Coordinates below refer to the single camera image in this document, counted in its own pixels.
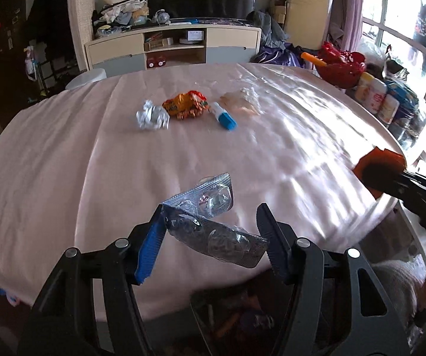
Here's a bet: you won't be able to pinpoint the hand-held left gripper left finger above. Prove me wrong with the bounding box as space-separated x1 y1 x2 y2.
18 203 166 356

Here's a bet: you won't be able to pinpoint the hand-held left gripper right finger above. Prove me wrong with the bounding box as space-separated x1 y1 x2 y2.
256 203 412 356

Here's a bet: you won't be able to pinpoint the orange plastic piece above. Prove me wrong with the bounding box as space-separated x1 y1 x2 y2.
353 147 408 199

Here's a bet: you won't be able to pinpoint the clear silver blister pack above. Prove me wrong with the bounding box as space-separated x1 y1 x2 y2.
162 172 270 268

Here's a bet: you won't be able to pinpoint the dark trash bin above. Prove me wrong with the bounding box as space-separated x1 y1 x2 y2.
190 285 299 356

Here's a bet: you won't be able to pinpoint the person's pale garment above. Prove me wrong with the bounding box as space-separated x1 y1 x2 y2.
369 256 426 327

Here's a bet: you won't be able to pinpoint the white bottle with yellow label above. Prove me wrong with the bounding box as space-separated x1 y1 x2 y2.
378 94 400 124

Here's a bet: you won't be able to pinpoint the white bottle with yellow cap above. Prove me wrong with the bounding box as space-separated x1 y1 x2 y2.
354 72 374 102

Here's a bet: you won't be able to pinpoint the red plastic basket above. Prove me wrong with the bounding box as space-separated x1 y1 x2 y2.
319 63 364 90

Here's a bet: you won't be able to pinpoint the foil snack bags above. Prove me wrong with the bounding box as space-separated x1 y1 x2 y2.
381 44 410 80

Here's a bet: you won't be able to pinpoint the white plastic bag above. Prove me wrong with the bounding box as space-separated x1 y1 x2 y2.
357 37 388 63

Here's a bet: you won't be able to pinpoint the red plastic bags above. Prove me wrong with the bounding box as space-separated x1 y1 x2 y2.
319 42 366 66

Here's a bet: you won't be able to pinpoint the crumpled silver foil ball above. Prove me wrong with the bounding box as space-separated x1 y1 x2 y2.
136 100 171 131

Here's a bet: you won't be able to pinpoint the blue white plastic tube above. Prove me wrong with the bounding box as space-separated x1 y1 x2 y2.
210 102 238 132

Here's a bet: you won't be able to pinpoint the crumpled orange snack wrapper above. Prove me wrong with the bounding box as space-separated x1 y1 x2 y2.
162 90 210 120

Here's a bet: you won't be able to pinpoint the crumpled clear plastic wrap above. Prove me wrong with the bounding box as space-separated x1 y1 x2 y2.
219 88 262 116

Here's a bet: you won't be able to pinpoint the purple shiny bag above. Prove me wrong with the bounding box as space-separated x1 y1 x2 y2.
252 46 304 68

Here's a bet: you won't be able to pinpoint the large framed window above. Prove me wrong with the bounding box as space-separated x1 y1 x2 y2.
361 0 426 179

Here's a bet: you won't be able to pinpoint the purple curtain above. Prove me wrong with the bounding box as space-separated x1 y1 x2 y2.
328 0 365 53

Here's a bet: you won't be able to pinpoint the grey blue cloth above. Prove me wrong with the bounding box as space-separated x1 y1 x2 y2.
246 10 291 50

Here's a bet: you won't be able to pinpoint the stacked cardboard boxes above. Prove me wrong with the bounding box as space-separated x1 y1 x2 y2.
270 0 288 26

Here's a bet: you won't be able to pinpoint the flat cardboard box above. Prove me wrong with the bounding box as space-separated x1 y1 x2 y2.
144 37 174 51

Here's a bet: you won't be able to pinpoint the beige grey television cabinet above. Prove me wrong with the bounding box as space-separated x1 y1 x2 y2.
85 25 262 77

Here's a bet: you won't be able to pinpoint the small white device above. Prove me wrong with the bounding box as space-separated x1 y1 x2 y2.
179 30 204 44

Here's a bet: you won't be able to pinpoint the pile of clothes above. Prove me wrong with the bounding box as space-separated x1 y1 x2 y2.
92 0 150 37

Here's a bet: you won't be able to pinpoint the dark hanging coats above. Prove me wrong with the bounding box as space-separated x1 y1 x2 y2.
27 0 70 78

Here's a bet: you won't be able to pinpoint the orange handle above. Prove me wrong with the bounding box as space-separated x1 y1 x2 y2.
301 52 327 66

